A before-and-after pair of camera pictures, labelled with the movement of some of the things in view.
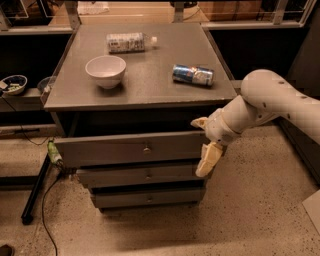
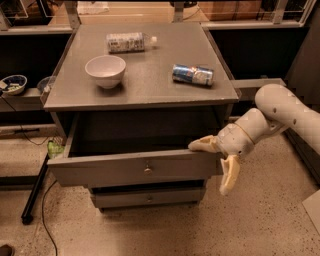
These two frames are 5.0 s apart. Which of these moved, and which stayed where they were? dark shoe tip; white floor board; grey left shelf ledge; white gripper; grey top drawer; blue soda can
Moved: white gripper; grey top drawer
Stayed: dark shoe tip; blue soda can; white floor board; grey left shelf ledge
